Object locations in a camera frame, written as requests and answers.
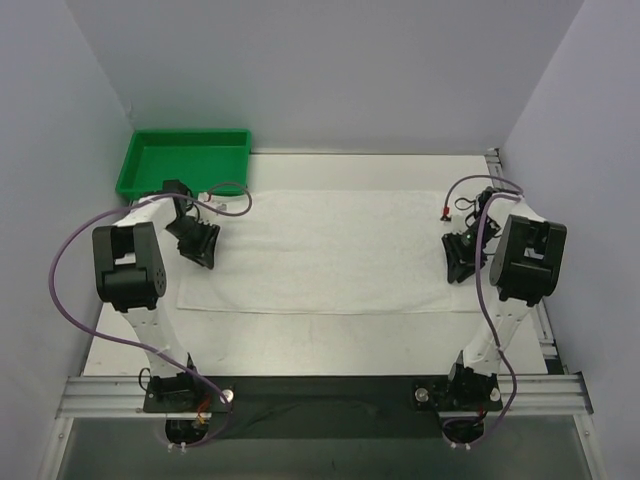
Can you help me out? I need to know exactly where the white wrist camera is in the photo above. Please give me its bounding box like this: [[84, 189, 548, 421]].
[[198, 193, 228, 212], [440, 207, 467, 233]]

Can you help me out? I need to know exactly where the purple cable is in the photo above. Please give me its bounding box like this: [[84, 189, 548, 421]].
[[439, 174, 525, 441], [47, 181, 253, 446]]

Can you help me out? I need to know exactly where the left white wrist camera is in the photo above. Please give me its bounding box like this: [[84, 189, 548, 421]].
[[198, 193, 228, 212]]

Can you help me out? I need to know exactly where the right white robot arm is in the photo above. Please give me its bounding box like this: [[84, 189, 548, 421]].
[[442, 187, 568, 410]]

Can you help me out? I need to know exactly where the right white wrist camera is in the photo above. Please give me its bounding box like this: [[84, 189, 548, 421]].
[[440, 207, 467, 233]]

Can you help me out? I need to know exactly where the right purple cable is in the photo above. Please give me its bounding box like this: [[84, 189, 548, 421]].
[[439, 174, 525, 441]]

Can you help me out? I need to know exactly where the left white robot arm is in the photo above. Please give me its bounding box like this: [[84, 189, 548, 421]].
[[92, 180, 220, 412]]

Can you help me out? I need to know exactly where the white towel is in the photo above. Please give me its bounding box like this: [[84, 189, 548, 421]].
[[177, 191, 479, 315]]

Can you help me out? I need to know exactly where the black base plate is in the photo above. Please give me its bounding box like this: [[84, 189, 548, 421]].
[[142, 374, 503, 443]]

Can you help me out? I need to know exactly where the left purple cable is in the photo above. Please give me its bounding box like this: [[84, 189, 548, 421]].
[[47, 181, 253, 446]]

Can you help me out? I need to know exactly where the green plastic tray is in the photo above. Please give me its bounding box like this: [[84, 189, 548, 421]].
[[115, 129, 252, 201]]

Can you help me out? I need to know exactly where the aluminium frame rail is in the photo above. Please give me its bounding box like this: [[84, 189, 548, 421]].
[[57, 374, 593, 418]]

